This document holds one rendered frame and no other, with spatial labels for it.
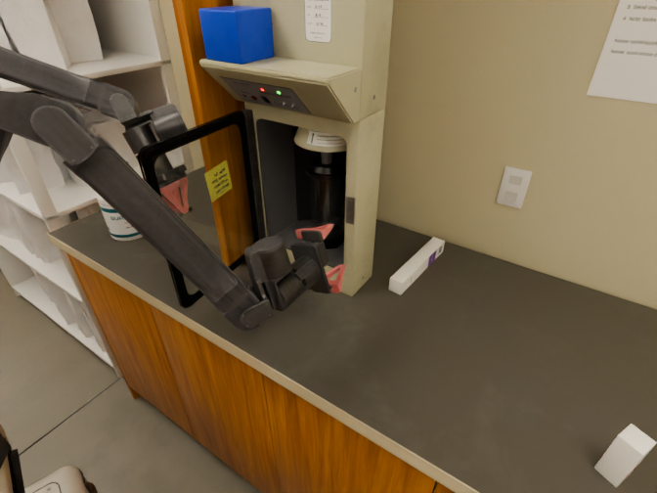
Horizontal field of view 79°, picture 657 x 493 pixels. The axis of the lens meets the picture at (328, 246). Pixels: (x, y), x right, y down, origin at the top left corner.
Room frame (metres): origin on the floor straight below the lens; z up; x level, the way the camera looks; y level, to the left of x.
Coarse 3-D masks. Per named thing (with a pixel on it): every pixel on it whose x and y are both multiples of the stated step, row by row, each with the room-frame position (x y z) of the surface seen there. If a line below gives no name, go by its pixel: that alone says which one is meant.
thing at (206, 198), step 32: (192, 128) 0.82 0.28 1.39; (224, 128) 0.89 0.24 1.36; (160, 160) 0.73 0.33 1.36; (192, 160) 0.80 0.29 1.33; (224, 160) 0.88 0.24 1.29; (160, 192) 0.71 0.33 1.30; (192, 192) 0.78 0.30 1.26; (224, 192) 0.87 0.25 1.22; (192, 224) 0.76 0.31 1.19; (224, 224) 0.85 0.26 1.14; (224, 256) 0.83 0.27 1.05; (192, 288) 0.73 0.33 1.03
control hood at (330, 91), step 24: (216, 72) 0.88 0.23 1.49; (240, 72) 0.83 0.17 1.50; (264, 72) 0.78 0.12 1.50; (288, 72) 0.76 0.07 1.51; (312, 72) 0.75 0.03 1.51; (336, 72) 0.75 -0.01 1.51; (360, 72) 0.80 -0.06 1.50; (312, 96) 0.76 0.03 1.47; (336, 96) 0.73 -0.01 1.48; (360, 96) 0.80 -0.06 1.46
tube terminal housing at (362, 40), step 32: (256, 0) 0.94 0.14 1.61; (288, 0) 0.89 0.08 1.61; (352, 0) 0.82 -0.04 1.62; (384, 0) 0.86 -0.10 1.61; (288, 32) 0.90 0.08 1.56; (352, 32) 0.81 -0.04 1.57; (384, 32) 0.87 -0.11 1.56; (352, 64) 0.81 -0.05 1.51; (384, 64) 0.88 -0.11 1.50; (384, 96) 0.89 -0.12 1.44; (320, 128) 0.86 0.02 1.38; (352, 128) 0.81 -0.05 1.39; (352, 160) 0.81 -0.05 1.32; (352, 192) 0.81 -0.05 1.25; (288, 256) 0.92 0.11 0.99; (352, 256) 0.80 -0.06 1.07; (352, 288) 0.80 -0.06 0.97
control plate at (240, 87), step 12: (228, 84) 0.90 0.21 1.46; (240, 84) 0.87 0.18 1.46; (252, 84) 0.84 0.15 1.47; (264, 84) 0.82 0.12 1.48; (240, 96) 0.92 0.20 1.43; (264, 96) 0.86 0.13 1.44; (276, 96) 0.83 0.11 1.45; (288, 96) 0.81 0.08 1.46; (288, 108) 0.85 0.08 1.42; (300, 108) 0.83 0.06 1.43
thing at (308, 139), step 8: (304, 128) 0.92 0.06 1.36; (296, 136) 0.94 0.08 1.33; (304, 136) 0.91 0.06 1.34; (312, 136) 0.90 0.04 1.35; (320, 136) 0.89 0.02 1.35; (328, 136) 0.89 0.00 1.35; (336, 136) 0.89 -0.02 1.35; (296, 144) 0.92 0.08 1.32; (304, 144) 0.90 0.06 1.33; (312, 144) 0.89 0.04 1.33; (320, 144) 0.88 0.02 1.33; (328, 144) 0.88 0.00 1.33; (336, 144) 0.88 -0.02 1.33; (344, 144) 0.89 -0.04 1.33; (328, 152) 0.87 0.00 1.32
